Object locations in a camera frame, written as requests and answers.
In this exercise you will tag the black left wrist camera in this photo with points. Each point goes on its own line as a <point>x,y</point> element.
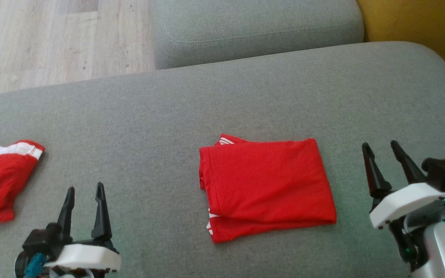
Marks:
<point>41,239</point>

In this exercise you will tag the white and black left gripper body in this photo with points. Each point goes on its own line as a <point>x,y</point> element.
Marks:
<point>85,256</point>

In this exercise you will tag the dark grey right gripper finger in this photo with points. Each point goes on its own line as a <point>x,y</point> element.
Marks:
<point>375,173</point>
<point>410,166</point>

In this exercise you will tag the grey sofa seat cushion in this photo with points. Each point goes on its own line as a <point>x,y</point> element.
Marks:
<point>253,31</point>

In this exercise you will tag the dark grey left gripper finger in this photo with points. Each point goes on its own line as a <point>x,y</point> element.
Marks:
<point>66,212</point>
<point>101,216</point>

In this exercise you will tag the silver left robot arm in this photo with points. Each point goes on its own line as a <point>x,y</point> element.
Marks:
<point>68,273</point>

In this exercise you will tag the red jersey with striped trim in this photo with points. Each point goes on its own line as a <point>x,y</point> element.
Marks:
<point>269,185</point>

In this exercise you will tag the wide yellow sofa backrest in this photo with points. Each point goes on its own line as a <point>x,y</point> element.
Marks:
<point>419,23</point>

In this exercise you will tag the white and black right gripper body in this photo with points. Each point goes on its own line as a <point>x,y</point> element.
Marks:
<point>404,202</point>

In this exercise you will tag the grey yellow sofa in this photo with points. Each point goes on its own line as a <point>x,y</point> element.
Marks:
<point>168,127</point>

